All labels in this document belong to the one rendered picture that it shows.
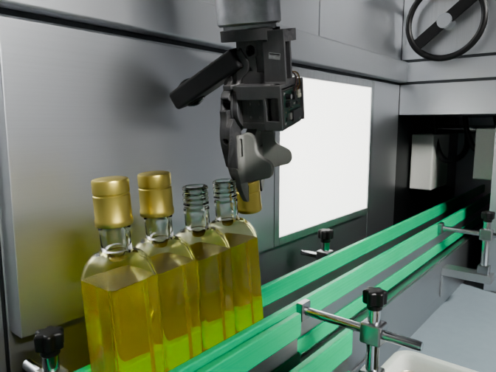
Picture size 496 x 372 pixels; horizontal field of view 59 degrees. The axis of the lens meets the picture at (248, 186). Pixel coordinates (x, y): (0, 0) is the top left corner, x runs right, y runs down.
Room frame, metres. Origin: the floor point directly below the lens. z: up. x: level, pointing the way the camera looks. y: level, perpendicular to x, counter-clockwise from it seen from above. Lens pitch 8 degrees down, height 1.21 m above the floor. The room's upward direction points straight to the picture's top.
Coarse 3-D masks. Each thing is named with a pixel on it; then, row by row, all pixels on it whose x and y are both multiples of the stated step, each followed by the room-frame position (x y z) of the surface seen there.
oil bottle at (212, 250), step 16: (192, 240) 0.48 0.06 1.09; (208, 240) 0.48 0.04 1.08; (224, 240) 0.50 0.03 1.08; (208, 256) 0.48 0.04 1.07; (224, 256) 0.50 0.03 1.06; (208, 272) 0.48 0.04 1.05; (224, 272) 0.50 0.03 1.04; (208, 288) 0.48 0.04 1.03; (224, 288) 0.50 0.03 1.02; (208, 304) 0.48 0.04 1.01; (224, 304) 0.50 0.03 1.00; (208, 320) 0.47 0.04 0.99; (224, 320) 0.50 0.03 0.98; (208, 336) 0.48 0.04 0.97; (224, 336) 0.50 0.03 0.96
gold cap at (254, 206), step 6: (258, 180) 0.59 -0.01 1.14; (252, 186) 0.58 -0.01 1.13; (258, 186) 0.59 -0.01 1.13; (252, 192) 0.58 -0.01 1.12; (258, 192) 0.59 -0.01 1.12; (240, 198) 0.58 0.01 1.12; (252, 198) 0.58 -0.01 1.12; (258, 198) 0.59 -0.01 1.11; (240, 204) 0.59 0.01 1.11; (246, 204) 0.58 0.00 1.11; (252, 204) 0.58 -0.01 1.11; (258, 204) 0.59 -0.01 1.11; (240, 210) 0.59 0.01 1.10; (246, 210) 0.58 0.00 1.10; (252, 210) 0.58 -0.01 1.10; (258, 210) 0.59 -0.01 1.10
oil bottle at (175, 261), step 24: (144, 240) 0.46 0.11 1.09; (168, 240) 0.45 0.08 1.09; (168, 264) 0.43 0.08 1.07; (192, 264) 0.46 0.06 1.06; (168, 288) 0.43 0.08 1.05; (192, 288) 0.46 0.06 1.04; (168, 312) 0.43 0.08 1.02; (192, 312) 0.46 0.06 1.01; (168, 336) 0.43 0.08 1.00; (192, 336) 0.46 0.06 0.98; (168, 360) 0.43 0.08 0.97
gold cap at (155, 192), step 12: (144, 180) 0.44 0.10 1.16; (156, 180) 0.44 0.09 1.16; (168, 180) 0.45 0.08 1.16; (144, 192) 0.44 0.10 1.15; (156, 192) 0.44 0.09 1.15; (168, 192) 0.45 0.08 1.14; (144, 204) 0.44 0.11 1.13; (156, 204) 0.44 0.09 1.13; (168, 204) 0.45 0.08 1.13; (144, 216) 0.44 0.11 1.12; (156, 216) 0.44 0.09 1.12
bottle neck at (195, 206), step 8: (200, 184) 0.51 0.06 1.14; (184, 192) 0.49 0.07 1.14; (192, 192) 0.49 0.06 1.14; (200, 192) 0.49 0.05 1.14; (184, 200) 0.49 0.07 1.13; (192, 200) 0.49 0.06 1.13; (200, 200) 0.49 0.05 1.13; (184, 208) 0.50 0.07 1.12; (192, 208) 0.49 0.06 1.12; (200, 208) 0.49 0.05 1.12; (208, 208) 0.50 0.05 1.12; (192, 216) 0.49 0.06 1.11; (200, 216) 0.49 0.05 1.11; (208, 216) 0.50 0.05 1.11; (192, 224) 0.49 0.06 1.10; (200, 224) 0.49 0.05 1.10; (208, 224) 0.50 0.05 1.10
